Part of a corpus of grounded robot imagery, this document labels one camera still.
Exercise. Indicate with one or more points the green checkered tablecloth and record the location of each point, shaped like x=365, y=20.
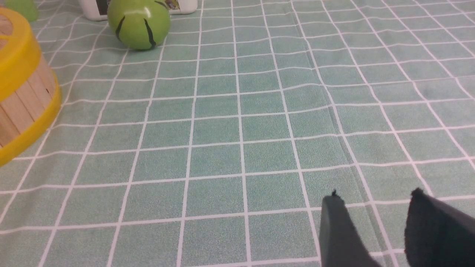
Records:
x=217, y=148

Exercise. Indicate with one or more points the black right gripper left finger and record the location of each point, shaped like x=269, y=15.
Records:
x=340, y=243

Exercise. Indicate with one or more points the pale green object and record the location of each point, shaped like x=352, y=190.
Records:
x=27, y=8

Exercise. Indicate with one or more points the green toy melon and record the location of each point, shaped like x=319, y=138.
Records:
x=141, y=30

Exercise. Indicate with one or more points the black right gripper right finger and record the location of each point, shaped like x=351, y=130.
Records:
x=438, y=234

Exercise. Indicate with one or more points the white container with label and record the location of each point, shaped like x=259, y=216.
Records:
x=97, y=10

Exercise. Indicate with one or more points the yellow bamboo steamer basket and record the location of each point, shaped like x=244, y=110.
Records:
x=30, y=96

